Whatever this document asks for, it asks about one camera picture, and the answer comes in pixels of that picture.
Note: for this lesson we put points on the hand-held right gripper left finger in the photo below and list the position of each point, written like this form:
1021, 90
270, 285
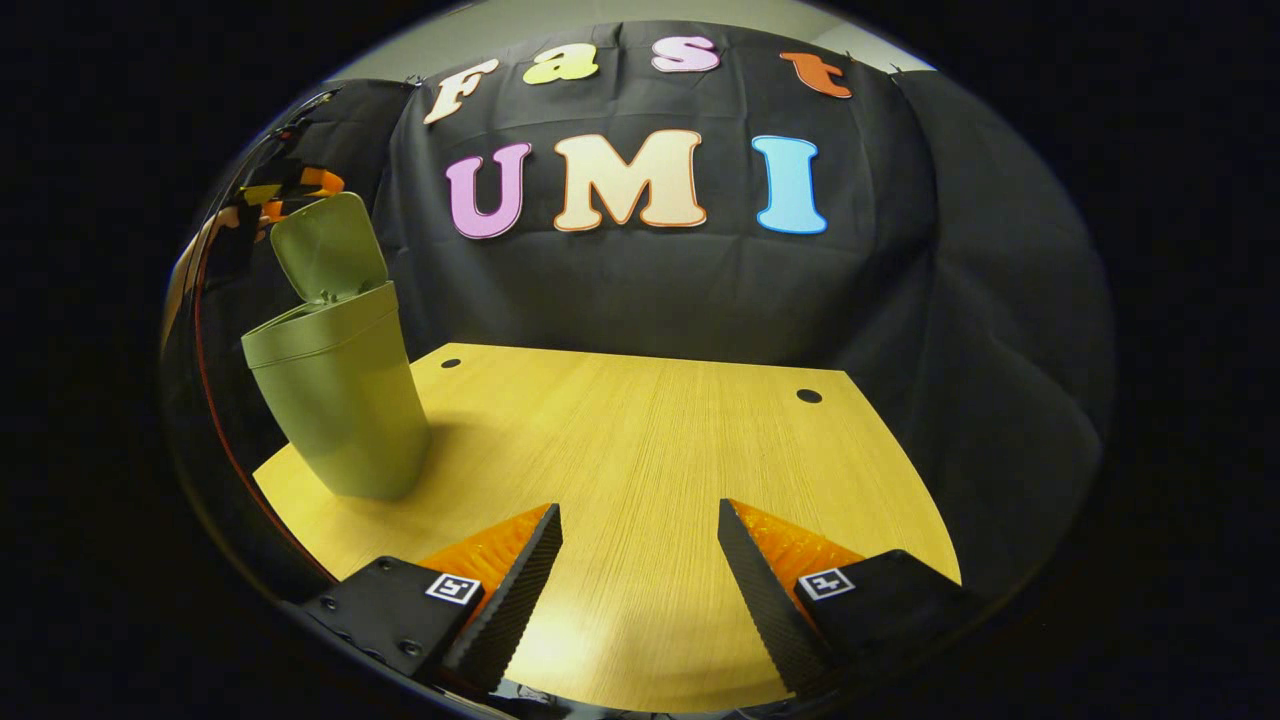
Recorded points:
510, 600

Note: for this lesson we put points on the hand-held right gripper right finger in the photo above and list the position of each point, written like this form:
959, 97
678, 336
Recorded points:
770, 610

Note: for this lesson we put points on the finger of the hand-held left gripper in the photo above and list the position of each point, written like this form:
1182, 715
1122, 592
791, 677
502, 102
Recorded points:
322, 181

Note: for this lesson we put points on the light green desktop garbage bin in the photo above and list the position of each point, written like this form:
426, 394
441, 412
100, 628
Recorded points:
340, 400

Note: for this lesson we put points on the wooden desktop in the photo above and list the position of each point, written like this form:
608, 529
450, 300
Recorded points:
640, 450

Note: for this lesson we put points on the black backdrop cloth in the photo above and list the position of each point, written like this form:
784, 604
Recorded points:
650, 290

